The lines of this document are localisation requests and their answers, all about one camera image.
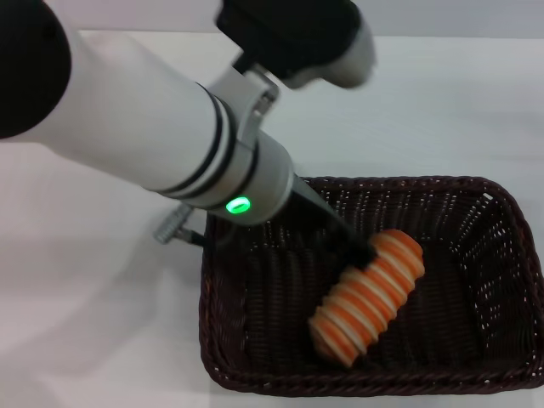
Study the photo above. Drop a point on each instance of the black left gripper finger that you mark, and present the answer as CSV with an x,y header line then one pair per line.
x,y
361,255

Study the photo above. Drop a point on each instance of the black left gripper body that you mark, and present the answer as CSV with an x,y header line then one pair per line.
x,y
316,212

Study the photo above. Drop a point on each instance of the orange striped toy bread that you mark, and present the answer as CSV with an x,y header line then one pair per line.
x,y
365,297

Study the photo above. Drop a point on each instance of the dark brown woven basket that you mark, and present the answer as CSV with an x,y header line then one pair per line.
x,y
467,340

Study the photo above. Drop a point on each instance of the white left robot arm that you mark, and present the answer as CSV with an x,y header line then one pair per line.
x,y
140,119

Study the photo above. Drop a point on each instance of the silver left camera mount bracket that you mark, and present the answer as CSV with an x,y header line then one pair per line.
x,y
255,87

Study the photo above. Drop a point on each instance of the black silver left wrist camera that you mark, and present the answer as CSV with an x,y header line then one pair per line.
x,y
297,38

